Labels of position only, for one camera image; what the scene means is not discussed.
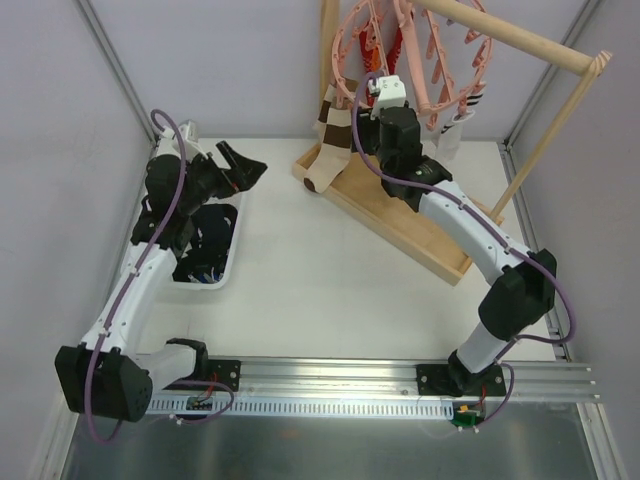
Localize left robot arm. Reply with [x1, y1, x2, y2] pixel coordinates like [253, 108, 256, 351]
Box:
[54, 142, 253, 422]

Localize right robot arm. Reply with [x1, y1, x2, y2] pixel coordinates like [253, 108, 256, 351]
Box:
[352, 105, 557, 397]

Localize pink round clip hanger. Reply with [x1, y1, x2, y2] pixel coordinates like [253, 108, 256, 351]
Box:
[331, 1, 493, 131]

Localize white plastic laundry basket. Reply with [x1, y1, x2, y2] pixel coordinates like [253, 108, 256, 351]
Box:
[140, 172, 250, 292]

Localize navy green striped sock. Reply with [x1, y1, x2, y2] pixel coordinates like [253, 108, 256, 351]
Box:
[173, 203, 238, 282]

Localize white sock black stripes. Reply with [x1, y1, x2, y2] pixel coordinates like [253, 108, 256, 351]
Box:
[435, 85, 485, 163]

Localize cream sock brown toe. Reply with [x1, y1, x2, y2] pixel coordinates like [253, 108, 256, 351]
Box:
[303, 84, 352, 193]

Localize black white patterned sock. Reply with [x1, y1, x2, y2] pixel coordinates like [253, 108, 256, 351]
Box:
[187, 268, 224, 285]

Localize green circuit board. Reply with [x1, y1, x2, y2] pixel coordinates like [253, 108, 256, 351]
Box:
[451, 404, 486, 430]

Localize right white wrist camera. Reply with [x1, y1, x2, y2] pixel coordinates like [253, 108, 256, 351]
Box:
[368, 75, 406, 109]

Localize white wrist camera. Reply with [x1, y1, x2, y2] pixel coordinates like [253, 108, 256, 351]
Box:
[161, 119, 202, 156]
[368, 75, 406, 109]

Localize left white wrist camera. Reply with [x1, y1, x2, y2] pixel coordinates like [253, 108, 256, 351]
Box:
[161, 119, 202, 156]

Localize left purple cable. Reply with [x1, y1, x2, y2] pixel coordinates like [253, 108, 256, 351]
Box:
[82, 109, 235, 445]

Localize purple cable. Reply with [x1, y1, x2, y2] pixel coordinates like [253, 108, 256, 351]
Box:
[350, 73, 576, 434]
[82, 109, 235, 445]

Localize aluminium mounting rail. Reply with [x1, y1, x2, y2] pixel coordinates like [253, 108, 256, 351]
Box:
[59, 353, 601, 422]

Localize wooden hanging frame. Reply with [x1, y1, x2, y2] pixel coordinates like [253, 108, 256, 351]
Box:
[318, 0, 613, 221]

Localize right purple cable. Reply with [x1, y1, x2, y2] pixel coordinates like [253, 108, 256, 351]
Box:
[350, 73, 576, 434]

